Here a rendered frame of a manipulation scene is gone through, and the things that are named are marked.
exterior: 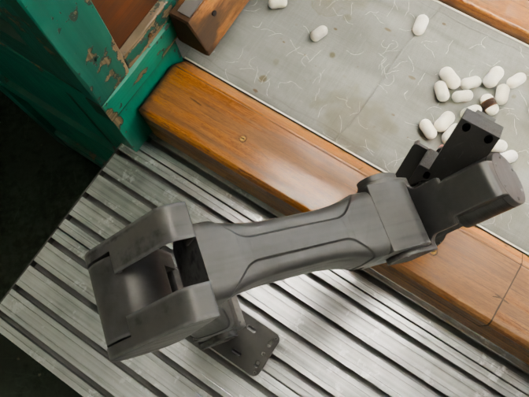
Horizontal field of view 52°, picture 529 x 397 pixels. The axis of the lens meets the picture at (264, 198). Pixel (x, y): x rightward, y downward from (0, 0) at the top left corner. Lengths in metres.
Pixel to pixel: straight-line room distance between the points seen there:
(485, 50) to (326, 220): 0.54
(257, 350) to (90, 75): 0.45
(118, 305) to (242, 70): 0.53
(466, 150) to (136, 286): 0.36
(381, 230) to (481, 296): 0.31
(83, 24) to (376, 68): 0.45
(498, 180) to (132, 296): 0.34
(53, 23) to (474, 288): 0.61
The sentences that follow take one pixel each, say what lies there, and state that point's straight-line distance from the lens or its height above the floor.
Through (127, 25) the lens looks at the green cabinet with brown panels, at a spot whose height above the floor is 0.89.
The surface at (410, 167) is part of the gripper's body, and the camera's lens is 0.69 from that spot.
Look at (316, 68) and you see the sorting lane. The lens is 0.88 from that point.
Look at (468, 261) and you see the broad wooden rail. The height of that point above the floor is 0.76.
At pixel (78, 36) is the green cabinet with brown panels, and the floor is 0.97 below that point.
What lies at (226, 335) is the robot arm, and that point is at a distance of 0.71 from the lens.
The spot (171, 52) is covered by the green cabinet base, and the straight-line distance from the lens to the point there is 0.87.
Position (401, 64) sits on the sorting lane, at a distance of 0.90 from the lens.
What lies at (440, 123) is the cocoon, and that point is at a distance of 0.85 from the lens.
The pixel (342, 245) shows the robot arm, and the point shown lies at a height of 1.05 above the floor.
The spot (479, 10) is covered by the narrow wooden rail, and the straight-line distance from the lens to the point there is 0.95.
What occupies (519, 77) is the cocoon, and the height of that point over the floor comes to 0.76.
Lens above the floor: 1.51
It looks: 74 degrees down
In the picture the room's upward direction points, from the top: 11 degrees counter-clockwise
